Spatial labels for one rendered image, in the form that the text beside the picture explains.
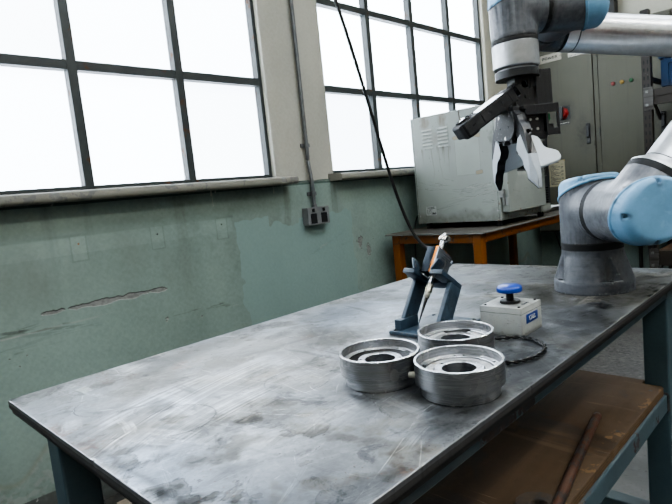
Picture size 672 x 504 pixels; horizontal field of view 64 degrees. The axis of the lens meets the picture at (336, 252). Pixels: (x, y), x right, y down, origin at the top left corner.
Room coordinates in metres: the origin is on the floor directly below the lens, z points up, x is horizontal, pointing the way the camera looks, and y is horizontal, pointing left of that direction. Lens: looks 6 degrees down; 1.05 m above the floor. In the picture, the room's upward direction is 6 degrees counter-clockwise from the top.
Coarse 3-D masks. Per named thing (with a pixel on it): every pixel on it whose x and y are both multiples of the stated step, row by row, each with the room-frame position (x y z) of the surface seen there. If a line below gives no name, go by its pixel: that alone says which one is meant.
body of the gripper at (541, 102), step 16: (496, 80) 0.93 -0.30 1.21; (512, 80) 0.92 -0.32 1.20; (528, 80) 0.92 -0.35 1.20; (544, 80) 0.91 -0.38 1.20; (528, 96) 0.91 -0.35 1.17; (544, 96) 0.91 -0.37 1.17; (512, 112) 0.90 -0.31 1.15; (528, 112) 0.89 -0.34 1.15; (544, 112) 0.90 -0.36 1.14; (496, 128) 0.95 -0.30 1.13; (512, 128) 0.89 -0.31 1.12; (544, 128) 0.91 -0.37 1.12
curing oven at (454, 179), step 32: (416, 128) 3.17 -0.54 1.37; (448, 128) 3.02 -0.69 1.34; (416, 160) 3.19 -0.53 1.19; (448, 160) 3.03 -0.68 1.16; (480, 160) 2.89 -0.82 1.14; (416, 192) 3.20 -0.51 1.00; (448, 192) 3.04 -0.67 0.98; (480, 192) 2.91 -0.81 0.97; (512, 192) 2.83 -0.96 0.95; (544, 192) 3.11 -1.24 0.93
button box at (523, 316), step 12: (492, 300) 0.87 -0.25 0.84; (504, 300) 0.84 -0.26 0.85; (516, 300) 0.83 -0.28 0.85; (528, 300) 0.84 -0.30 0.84; (540, 300) 0.84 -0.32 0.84; (480, 312) 0.84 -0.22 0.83; (492, 312) 0.83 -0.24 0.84; (504, 312) 0.81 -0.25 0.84; (516, 312) 0.80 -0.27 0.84; (528, 312) 0.81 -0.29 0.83; (540, 312) 0.84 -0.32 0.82; (492, 324) 0.83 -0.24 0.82; (504, 324) 0.81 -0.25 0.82; (516, 324) 0.80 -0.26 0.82; (528, 324) 0.81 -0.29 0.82; (540, 324) 0.84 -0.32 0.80
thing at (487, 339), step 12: (432, 324) 0.77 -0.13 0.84; (444, 324) 0.78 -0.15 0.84; (456, 324) 0.78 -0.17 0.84; (468, 324) 0.77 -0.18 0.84; (480, 324) 0.76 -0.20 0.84; (420, 336) 0.72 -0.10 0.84; (444, 336) 0.75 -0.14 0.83; (456, 336) 0.75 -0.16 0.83; (468, 336) 0.74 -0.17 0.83; (480, 336) 0.69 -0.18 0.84; (492, 336) 0.70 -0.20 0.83; (420, 348) 0.72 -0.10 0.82
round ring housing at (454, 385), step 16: (432, 352) 0.65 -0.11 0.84; (448, 352) 0.66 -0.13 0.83; (464, 352) 0.66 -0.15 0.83; (480, 352) 0.64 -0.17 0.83; (496, 352) 0.62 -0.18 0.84; (416, 368) 0.60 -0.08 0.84; (448, 368) 0.63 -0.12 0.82; (464, 368) 0.63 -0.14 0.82; (480, 368) 0.60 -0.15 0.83; (496, 368) 0.57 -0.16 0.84; (416, 384) 0.60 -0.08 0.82; (432, 384) 0.57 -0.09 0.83; (448, 384) 0.56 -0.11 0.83; (464, 384) 0.56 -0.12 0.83; (480, 384) 0.56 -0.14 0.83; (496, 384) 0.57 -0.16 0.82; (432, 400) 0.58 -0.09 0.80; (448, 400) 0.57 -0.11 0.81; (464, 400) 0.56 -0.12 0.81; (480, 400) 0.57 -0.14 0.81
